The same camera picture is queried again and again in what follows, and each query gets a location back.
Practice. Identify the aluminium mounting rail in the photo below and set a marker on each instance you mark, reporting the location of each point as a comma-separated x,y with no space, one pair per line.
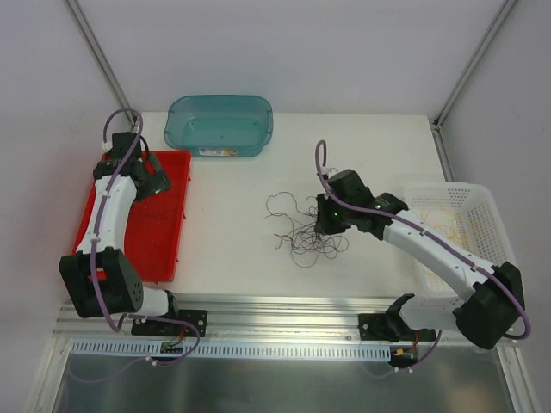
234,318

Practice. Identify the white slotted cable duct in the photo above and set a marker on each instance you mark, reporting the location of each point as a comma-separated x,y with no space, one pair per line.
226,350

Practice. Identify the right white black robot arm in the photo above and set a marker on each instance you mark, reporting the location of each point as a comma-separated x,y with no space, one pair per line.
488,298

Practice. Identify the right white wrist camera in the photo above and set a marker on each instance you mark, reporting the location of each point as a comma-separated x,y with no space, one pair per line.
328,172

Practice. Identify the aluminium frame post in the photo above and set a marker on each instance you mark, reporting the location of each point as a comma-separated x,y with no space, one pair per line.
491,33
93,45

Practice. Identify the white perforated plastic basket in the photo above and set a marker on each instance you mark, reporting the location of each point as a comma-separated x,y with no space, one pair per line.
466,214

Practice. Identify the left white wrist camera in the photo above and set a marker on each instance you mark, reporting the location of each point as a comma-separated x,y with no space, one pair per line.
105,144

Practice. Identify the red plastic tray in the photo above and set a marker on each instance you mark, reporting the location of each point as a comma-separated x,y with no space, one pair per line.
146,232

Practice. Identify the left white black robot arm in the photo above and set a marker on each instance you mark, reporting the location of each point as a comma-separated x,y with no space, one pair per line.
123,291

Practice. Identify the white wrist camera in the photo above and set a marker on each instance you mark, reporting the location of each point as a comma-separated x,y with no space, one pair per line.
328,172
105,144

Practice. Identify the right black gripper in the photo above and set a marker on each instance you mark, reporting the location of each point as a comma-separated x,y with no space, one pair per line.
324,216

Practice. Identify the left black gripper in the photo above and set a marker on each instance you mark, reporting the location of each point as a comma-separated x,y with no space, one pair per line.
151,181

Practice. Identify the right aluminium frame post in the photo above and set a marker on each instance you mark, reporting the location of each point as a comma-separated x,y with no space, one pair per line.
491,33

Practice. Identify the teal plastic tub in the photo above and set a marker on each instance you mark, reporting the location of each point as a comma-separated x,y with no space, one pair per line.
219,125

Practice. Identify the left aluminium frame post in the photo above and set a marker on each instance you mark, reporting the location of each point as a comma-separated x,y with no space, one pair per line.
93,45

